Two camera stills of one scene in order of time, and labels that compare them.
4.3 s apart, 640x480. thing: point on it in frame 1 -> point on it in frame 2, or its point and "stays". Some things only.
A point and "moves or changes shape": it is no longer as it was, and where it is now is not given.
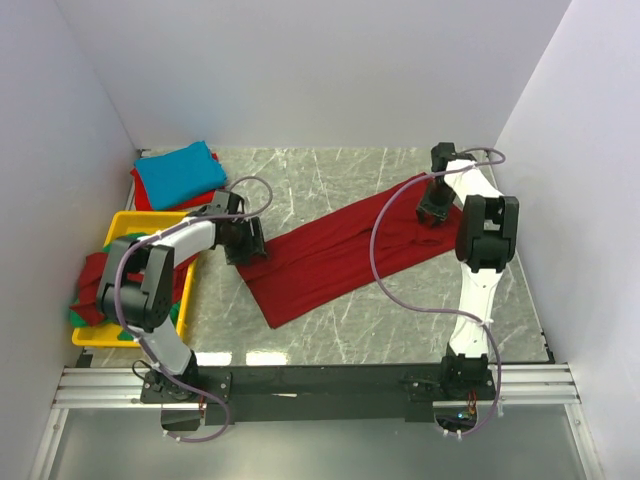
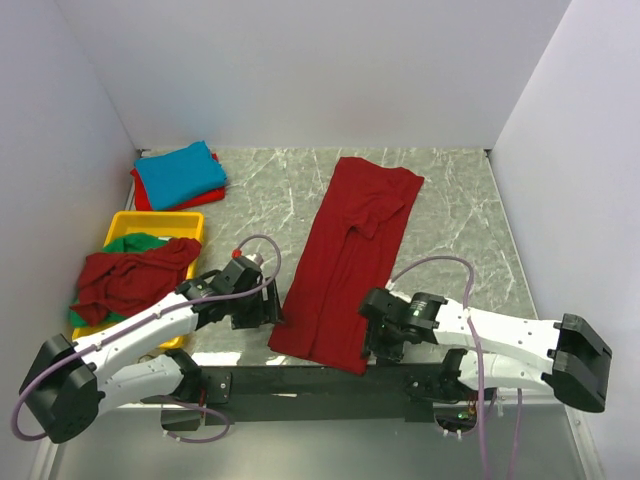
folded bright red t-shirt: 143,205 stays
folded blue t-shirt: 180,173 stays
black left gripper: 254,245 -> 266,311
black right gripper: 438,212 -> 394,353
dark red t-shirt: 329,256 moves or changes shape
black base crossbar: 271,394 stays
